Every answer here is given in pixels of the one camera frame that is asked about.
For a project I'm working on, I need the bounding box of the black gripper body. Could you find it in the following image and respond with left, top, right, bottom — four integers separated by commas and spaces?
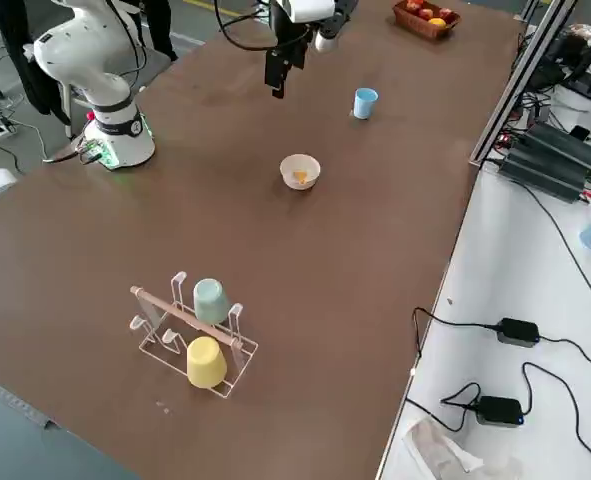
268, 8, 313, 53

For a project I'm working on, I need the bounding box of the light blue plastic cup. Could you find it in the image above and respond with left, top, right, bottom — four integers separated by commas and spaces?
352, 87, 380, 121

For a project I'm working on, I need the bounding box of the pale green cup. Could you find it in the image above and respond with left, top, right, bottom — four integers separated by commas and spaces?
192, 277, 232, 326

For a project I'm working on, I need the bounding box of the clear cup rack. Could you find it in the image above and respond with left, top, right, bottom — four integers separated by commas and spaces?
128, 270, 260, 400

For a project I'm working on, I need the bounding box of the pale yellow cup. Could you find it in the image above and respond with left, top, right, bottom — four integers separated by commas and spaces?
185, 335, 229, 390

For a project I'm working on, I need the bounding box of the white bowl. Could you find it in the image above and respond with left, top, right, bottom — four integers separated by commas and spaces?
279, 153, 323, 192

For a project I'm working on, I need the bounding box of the person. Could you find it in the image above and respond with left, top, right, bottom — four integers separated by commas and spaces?
141, 0, 179, 63

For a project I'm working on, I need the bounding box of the brown wicker basket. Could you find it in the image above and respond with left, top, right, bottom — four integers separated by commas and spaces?
392, 0, 463, 41

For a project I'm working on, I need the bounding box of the dark jacket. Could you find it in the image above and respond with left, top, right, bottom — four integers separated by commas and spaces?
0, 0, 72, 127

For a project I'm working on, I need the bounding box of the black finned power supply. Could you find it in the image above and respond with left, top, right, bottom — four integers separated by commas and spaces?
496, 149, 589, 204
517, 121, 591, 177

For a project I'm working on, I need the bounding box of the white side desk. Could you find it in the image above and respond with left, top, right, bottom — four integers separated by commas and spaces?
374, 74, 591, 480

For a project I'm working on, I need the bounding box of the black power adapter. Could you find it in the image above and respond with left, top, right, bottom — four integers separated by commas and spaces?
475, 395, 524, 428
496, 317, 542, 348

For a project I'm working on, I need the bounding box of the clear plastic bag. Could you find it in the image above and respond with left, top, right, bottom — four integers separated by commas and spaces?
401, 416, 524, 480

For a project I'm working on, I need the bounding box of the aluminium frame post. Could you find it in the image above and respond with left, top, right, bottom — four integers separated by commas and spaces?
468, 0, 580, 169

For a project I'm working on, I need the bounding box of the black base cable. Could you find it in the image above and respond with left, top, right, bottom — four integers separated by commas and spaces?
42, 133, 108, 166

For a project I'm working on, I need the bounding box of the black adapter cable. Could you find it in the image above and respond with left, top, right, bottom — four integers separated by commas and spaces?
439, 362, 591, 480
412, 305, 591, 375

